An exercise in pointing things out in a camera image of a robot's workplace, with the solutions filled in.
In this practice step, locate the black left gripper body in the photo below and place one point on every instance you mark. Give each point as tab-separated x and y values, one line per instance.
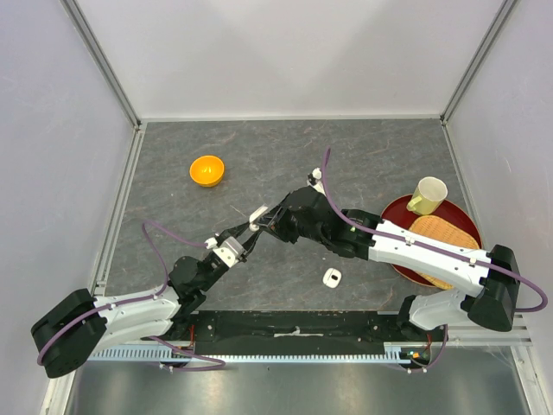
238	244

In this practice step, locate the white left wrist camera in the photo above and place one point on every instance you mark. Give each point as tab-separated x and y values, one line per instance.
229	252

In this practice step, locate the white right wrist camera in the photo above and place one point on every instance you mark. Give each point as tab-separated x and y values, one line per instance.
315	180

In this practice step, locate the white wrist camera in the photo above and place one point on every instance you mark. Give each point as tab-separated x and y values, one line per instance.
315	180
229	252

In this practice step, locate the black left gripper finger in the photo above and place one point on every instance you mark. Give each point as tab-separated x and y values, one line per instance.
249	245
237	231

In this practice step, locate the white earbud charging case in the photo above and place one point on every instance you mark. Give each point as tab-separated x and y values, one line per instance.
255	217

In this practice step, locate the orange plastic bowl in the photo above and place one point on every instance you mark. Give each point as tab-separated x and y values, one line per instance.
207	171

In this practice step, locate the dark red round tray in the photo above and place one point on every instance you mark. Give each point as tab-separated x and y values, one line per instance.
397	212

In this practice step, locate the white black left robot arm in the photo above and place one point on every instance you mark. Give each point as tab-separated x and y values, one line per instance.
82	324

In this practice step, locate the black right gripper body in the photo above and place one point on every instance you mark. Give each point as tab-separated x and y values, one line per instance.
283	224

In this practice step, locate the light blue cable duct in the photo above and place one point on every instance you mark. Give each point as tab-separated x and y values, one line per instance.
153	353

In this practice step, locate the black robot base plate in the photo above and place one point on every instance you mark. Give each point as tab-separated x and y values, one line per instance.
295	332

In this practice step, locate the woven bamboo basket tray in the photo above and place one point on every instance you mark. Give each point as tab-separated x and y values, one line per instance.
437	228

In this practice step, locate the aluminium frame rail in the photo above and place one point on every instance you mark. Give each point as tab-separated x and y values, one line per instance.
84	29

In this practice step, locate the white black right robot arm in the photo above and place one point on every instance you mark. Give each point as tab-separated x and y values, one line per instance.
483	289

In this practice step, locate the pale yellow mug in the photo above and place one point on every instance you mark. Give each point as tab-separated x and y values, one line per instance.
429	194

